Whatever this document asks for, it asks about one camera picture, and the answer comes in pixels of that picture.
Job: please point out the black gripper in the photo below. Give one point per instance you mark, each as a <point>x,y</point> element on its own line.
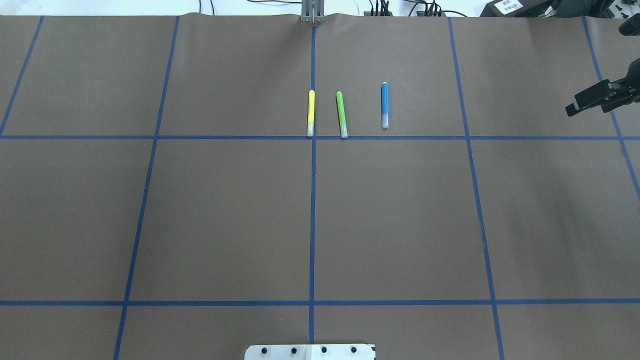
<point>596,96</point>

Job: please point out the aluminium frame post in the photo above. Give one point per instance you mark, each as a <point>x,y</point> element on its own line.
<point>312,11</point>

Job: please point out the brown paper table mat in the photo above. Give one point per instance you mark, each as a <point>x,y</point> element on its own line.
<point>160,198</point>

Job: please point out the white camera pole stand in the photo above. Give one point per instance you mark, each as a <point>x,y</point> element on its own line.
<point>336,351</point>

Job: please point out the blue marker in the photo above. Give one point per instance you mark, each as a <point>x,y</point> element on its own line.
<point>385,108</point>

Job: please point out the yellow marker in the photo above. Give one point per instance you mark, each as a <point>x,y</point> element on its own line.
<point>310,123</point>

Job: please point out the green marker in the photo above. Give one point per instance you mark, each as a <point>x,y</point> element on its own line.
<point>341,113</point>

